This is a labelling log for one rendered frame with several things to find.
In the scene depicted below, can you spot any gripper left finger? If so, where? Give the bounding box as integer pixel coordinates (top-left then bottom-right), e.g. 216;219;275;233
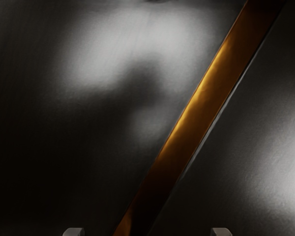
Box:
63;227;86;236

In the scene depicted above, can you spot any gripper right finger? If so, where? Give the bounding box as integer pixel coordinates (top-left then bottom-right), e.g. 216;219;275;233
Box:
210;227;233;236

